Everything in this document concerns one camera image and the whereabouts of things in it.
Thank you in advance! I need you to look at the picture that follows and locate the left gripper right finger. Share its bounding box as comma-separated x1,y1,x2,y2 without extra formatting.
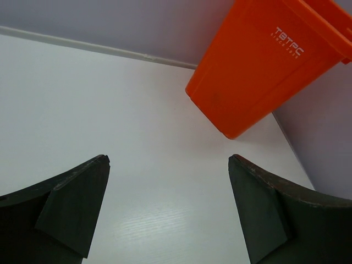
228,155,351,263

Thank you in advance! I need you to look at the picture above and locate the orange plastic bin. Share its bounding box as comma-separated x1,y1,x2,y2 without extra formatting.
186,0,351,139

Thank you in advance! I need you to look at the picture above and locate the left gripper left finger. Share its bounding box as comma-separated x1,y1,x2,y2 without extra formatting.
1,155,110,263

